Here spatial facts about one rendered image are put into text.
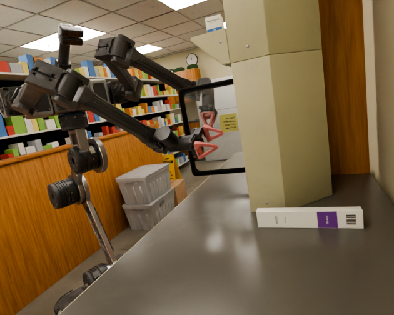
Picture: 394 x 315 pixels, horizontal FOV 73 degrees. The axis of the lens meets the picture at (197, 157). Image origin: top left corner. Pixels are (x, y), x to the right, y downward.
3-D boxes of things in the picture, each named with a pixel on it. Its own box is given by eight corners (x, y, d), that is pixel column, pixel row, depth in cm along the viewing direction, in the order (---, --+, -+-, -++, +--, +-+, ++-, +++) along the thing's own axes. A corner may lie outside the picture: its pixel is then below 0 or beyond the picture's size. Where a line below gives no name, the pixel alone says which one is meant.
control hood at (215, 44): (251, 69, 108) (247, 44, 106) (230, 63, 79) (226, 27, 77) (224, 75, 113) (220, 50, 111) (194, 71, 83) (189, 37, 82)
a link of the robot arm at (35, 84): (37, 47, 74) (20, 78, 72) (85, 75, 82) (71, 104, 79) (21, 86, 110) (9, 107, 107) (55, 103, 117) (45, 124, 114)
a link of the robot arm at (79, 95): (64, 70, 83) (49, 100, 80) (70, 66, 79) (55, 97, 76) (164, 133, 111) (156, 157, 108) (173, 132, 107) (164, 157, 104)
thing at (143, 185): (175, 187, 348) (171, 162, 342) (151, 205, 294) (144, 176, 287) (147, 188, 364) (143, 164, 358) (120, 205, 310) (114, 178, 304)
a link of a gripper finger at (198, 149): (218, 130, 94) (193, 134, 98) (213, 141, 88) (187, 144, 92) (222, 147, 97) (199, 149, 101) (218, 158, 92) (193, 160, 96)
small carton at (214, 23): (225, 37, 89) (222, 18, 88) (222, 34, 85) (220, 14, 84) (211, 40, 91) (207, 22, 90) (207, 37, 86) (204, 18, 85)
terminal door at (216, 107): (259, 171, 115) (247, 75, 108) (192, 176, 125) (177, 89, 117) (259, 170, 116) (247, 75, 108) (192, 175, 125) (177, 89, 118)
